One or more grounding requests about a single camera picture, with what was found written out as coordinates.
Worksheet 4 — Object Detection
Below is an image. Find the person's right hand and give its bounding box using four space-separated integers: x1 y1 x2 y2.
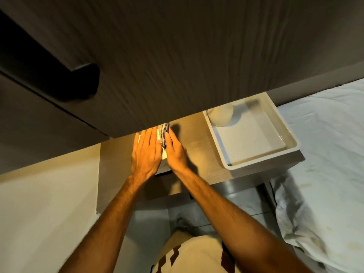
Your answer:
164 129 189 173

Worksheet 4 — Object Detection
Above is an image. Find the wooden bedside table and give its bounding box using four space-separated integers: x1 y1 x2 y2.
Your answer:
96 112 305 215

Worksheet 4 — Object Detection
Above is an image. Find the dark wooden overhead cabinet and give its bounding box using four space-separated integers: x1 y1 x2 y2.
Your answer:
0 0 364 175

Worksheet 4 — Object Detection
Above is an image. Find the white rectangular tray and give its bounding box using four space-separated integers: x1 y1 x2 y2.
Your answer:
202 92 301 171

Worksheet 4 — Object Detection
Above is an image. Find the clear drinking glass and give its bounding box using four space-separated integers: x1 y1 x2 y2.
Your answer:
207 104 234 127

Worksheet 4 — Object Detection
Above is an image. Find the white bed sheet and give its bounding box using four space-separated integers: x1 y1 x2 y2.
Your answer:
276 78 364 196

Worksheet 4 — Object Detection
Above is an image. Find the person's left forearm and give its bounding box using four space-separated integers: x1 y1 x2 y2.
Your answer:
58 173 156 273

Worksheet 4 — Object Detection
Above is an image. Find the checked cleaning cloth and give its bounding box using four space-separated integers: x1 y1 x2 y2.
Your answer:
158 122 171 148

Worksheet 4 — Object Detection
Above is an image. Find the white pillow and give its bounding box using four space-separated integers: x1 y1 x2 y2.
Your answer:
270 167 364 273

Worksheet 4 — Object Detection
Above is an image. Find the person's left hand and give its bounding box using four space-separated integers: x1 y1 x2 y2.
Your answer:
131 127 163 182

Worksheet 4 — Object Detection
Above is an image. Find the cream patterned shirt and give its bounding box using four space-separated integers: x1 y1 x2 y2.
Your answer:
151 233 242 273

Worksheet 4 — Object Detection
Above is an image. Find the person's right forearm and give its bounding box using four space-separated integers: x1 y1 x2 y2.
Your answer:
171 167 313 273

